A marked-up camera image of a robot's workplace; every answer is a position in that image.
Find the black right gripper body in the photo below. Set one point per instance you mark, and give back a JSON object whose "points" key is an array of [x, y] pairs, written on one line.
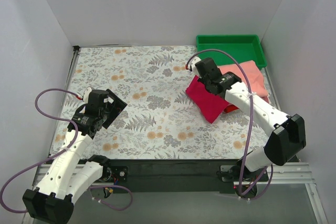
{"points": [[208, 85]]}

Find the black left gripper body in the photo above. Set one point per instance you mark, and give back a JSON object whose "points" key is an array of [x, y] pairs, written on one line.
{"points": [[115, 107]]}

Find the magenta red t-shirt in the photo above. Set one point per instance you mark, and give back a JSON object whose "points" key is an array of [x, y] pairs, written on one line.
{"points": [[210, 106]]}

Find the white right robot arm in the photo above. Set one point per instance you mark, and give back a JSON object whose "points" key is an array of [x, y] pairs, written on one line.
{"points": [[286, 134]]}

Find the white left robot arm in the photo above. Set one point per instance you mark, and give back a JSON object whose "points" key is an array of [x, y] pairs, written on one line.
{"points": [[54, 197]]}

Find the folded red t-shirt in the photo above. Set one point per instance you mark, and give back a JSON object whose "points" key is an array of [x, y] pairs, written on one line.
{"points": [[231, 107]]}

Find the folded salmon pink t-shirt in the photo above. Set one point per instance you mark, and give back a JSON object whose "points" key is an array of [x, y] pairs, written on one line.
{"points": [[253, 74]]}

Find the green plastic tray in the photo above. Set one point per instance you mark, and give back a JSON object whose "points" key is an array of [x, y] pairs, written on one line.
{"points": [[241, 47]]}

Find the floral patterned table mat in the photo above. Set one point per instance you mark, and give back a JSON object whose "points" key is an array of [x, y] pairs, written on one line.
{"points": [[160, 120]]}

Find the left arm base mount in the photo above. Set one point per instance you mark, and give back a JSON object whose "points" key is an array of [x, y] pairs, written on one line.
{"points": [[115, 175]]}

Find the black front table rail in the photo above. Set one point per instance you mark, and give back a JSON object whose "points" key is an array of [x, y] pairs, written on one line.
{"points": [[175, 175]]}

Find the aluminium frame rail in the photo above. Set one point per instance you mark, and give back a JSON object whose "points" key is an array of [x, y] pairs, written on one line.
{"points": [[293, 173]]}

